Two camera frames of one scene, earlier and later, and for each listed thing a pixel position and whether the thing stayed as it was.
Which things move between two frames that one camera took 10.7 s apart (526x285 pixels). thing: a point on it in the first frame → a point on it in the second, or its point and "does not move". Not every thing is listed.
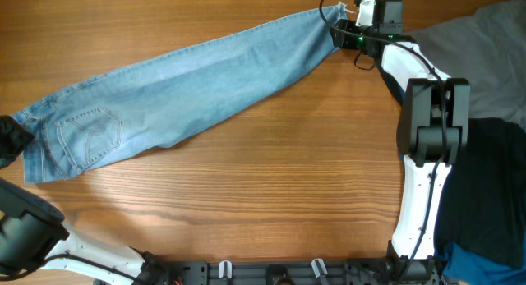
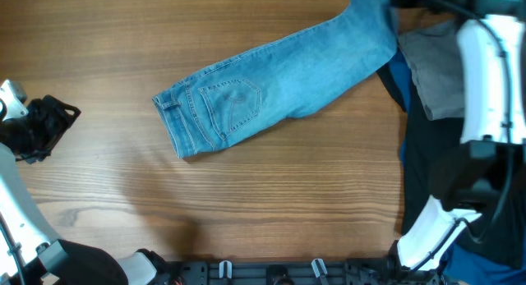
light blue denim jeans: [158, 102] → [280, 80]
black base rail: [408, 268] does not move
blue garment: [458, 266] does not move
